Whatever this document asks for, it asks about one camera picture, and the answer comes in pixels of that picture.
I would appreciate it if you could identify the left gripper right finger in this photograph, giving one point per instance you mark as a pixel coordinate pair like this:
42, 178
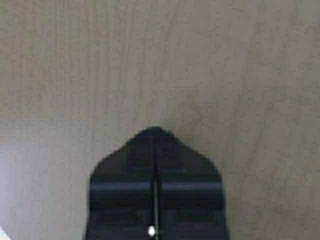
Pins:
188, 197

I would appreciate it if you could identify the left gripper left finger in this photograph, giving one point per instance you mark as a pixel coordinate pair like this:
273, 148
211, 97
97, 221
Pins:
120, 191

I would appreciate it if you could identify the cabinet door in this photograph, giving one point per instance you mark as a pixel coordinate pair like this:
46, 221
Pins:
237, 80

